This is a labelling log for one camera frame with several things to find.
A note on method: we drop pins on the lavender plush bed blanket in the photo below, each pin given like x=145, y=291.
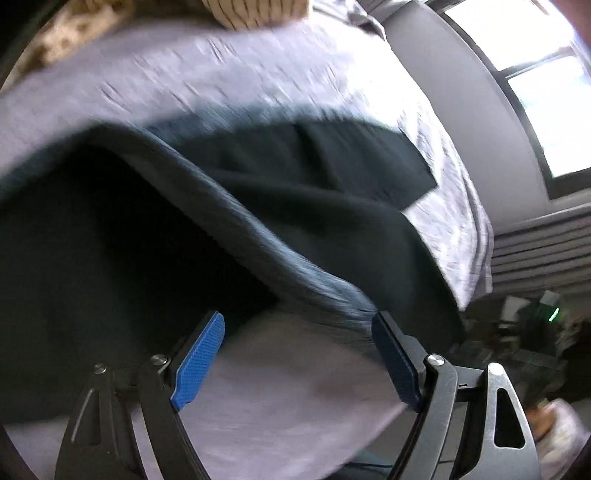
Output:
x=284, y=397

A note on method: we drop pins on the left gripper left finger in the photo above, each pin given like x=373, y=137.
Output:
x=99, y=441

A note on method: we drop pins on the bright window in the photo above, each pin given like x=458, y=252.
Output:
x=543, y=68

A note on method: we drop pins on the black pants with blue lining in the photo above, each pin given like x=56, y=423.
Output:
x=117, y=240

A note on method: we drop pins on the beige striped cloth pile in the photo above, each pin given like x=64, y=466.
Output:
x=69, y=25

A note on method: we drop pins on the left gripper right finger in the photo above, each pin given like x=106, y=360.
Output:
x=496, y=440

